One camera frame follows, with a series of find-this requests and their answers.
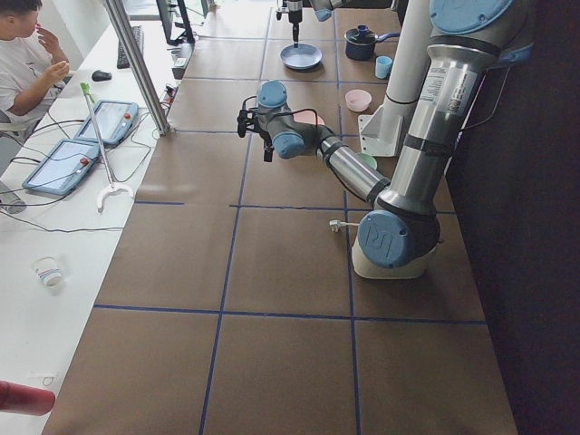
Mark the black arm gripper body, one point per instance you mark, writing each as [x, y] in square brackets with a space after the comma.
[295, 16]
[268, 146]

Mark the light blue plate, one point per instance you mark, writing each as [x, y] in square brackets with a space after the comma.
[301, 57]

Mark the pink plate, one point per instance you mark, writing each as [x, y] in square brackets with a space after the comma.
[308, 117]

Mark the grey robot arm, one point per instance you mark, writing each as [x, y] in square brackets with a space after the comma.
[323, 8]
[444, 51]

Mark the dark blue cooking pot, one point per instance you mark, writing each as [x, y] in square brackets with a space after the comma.
[361, 42]

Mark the light blue plastic cup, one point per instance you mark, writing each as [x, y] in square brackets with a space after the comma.
[383, 67]

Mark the pink plastic bowl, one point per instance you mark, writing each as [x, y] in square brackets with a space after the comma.
[357, 100]

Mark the green plastic bowl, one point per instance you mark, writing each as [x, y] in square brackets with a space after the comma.
[368, 159]

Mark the black monitor stand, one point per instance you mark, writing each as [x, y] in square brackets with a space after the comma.
[175, 22]

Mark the blue teach pendant tablet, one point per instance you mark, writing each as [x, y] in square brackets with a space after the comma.
[114, 119]

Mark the reacher grabber stick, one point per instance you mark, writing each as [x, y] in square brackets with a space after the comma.
[114, 186]

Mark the black computer mouse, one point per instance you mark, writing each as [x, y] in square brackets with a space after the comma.
[101, 76]

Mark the person in white shirt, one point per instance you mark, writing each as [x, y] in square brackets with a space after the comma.
[33, 64]

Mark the paper cup on desk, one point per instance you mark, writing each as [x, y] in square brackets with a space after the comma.
[48, 271]

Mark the red cylinder object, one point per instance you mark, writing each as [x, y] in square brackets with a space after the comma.
[23, 399]

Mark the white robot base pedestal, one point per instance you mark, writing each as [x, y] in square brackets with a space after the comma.
[382, 134]

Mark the aluminium frame post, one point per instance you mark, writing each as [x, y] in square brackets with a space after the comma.
[122, 27]

